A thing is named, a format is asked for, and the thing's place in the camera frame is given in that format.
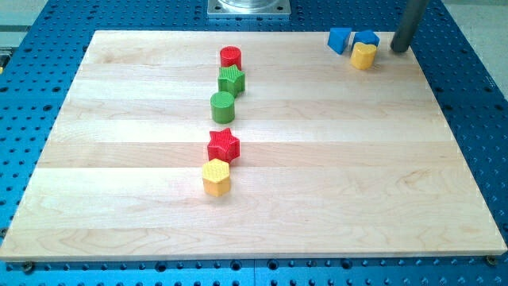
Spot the blue triangle block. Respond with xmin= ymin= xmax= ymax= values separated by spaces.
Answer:
xmin=327 ymin=27 xmax=352 ymax=55

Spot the red star block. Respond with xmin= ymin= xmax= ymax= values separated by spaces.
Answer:
xmin=207 ymin=128 xmax=241 ymax=163

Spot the green cylinder block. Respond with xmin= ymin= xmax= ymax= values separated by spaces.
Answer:
xmin=210 ymin=91 xmax=235 ymax=124

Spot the yellow hexagon block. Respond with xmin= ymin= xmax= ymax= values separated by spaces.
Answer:
xmin=202 ymin=159 xmax=231 ymax=197

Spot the green star block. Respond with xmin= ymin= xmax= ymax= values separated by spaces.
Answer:
xmin=217 ymin=64 xmax=245 ymax=98

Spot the light wooden board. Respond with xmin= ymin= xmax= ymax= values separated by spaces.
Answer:
xmin=1 ymin=31 xmax=506 ymax=261

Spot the red cylinder block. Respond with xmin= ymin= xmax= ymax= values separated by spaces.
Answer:
xmin=219 ymin=46 xmax=242 ymax=70

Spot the blue cube block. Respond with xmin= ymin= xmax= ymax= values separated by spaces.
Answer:
xmin=352 ymin=29 xmax=379 ymax=47

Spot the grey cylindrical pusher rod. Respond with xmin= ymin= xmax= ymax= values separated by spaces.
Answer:
xmin=391 ymin=0 xmax=429 ymax=53

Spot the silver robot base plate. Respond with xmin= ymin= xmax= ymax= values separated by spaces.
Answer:
xmin=206 ymin=0 xmax=291 ymax=18

